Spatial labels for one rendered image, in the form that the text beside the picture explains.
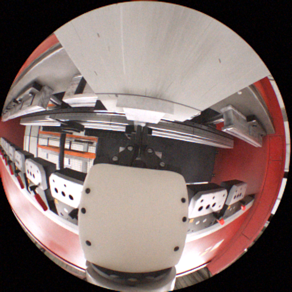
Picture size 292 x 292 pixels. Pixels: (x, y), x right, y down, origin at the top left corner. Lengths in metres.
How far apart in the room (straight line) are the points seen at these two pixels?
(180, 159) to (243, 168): 0.60
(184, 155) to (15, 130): 2.56
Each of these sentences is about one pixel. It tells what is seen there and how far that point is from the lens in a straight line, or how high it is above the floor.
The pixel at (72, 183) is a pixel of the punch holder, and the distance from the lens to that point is 0.25.
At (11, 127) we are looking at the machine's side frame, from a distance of 2.19.
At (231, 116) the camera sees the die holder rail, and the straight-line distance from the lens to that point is 0.42.
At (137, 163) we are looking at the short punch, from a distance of 0.21.
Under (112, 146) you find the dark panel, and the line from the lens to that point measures 0.75.
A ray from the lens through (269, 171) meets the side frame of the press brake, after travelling 0.87.
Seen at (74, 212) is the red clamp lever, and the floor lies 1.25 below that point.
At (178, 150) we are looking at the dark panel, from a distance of 0.80.
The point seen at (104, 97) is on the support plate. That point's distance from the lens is 0.17.
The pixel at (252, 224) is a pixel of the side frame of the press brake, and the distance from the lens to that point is 0.98.
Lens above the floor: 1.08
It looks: 1 degrees down
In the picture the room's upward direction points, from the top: 173 degrees counter-clockwise
